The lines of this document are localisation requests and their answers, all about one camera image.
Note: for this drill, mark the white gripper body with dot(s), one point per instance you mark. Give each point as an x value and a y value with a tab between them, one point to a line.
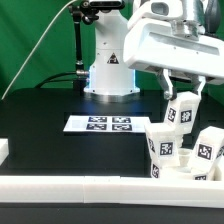
150	46

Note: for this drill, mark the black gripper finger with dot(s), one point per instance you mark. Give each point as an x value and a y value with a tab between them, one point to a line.
198	83
164	80

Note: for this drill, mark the white round stool seat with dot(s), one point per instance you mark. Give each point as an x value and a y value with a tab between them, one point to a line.
182	171

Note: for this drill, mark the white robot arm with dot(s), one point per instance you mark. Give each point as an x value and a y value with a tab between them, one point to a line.
109	74

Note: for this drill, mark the white paper tag sheet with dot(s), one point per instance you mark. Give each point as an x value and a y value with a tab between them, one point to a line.
130	124

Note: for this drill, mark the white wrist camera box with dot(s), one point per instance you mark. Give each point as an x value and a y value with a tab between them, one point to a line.
165	10

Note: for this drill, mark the black overhead camera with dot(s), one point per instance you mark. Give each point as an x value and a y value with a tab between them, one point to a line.
103	4

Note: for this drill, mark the white front fence rail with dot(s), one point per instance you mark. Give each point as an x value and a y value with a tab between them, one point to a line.
115	190

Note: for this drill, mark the white fence rail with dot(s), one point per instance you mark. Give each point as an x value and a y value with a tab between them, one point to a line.
4	151
115	190

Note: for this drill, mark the white left fence rail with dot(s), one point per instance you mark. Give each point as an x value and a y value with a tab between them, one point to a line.
4	151

